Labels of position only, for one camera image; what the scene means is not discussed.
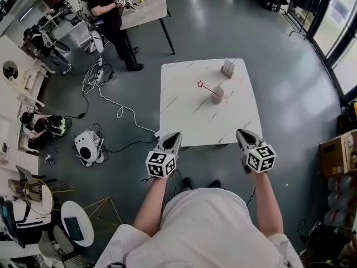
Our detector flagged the grey cup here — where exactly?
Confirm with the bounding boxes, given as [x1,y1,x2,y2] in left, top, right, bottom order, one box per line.
[210,85,224,104]

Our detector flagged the pack of water bottles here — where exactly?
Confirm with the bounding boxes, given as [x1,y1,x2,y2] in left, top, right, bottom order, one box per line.
[323,174,355,228]

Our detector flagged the white black backpack rig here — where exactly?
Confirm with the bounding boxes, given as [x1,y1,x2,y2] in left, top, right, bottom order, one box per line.
[0,195,52,248]

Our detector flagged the person's right forearm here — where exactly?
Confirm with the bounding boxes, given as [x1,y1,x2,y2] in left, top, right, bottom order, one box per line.
[252,171,284,238]

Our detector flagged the white rounded backpack device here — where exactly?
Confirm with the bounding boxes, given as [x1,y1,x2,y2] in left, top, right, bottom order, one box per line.
[74,130,104,168]

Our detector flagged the gold wire round chair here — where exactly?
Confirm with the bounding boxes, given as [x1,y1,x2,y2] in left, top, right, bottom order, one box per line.
[23,178,54,216]

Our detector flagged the black bag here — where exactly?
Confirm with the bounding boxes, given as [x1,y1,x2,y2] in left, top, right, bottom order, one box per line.
[337,104,357,135]

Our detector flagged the grey marble table black legs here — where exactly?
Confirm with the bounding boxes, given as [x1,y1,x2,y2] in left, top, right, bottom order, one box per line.
[111,0,176,64]

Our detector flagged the brown cardboard box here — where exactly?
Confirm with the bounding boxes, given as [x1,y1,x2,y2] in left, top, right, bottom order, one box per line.
[319,130,357,178]

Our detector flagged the person's left forearm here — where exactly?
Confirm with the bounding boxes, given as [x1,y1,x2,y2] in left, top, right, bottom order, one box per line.
[133,176,168,237]

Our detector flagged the gold wire frame stand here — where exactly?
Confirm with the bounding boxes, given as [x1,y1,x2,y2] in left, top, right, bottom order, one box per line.
[83,196,123,234]

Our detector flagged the wooden card holder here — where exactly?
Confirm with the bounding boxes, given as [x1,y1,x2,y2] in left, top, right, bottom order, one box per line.
[220,57,238,79]

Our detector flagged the white floor cable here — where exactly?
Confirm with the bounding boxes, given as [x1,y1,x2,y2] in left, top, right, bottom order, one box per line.
[82,60,158,135]

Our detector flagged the white marble square table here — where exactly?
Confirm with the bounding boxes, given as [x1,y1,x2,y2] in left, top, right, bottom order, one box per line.
[158,58,263,148]

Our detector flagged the round white side table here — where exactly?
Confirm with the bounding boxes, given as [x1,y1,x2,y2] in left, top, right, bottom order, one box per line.
[60,200,95,247]

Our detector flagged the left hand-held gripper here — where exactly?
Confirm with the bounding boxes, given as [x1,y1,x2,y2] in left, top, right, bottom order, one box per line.
[146,132,182,178]

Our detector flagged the person's white shirt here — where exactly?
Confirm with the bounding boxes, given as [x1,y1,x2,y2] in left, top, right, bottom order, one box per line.
[94,187,305,268]

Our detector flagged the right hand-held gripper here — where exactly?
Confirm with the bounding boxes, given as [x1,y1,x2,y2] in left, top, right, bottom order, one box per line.
[236,129,277,174]

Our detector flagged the round wall mirror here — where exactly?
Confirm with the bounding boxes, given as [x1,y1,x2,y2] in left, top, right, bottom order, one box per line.
[2,60,20,81]

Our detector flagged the teal box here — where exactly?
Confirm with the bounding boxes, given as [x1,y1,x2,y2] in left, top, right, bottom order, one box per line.
[63,216,84,241]

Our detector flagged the red star wand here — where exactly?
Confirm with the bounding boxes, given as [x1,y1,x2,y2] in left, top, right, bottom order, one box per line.
[196,80,221,98]

